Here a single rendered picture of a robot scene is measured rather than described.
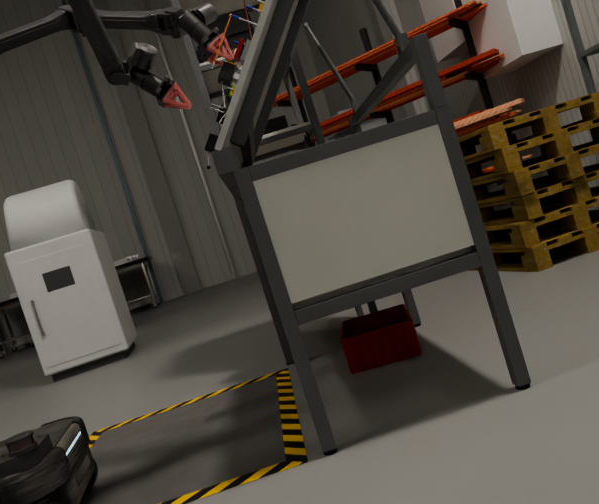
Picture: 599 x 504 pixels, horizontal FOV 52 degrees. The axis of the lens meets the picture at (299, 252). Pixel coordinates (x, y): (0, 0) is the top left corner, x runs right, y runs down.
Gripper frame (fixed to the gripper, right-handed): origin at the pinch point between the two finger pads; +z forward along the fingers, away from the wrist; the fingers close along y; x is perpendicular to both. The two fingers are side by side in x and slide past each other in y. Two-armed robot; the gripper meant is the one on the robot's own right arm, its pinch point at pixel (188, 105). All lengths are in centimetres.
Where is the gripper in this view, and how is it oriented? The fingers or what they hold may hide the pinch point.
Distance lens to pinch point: 193.9
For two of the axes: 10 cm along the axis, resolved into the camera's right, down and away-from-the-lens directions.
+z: 8.6, 5.0, 0.3
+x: -4.9, 8.5, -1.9
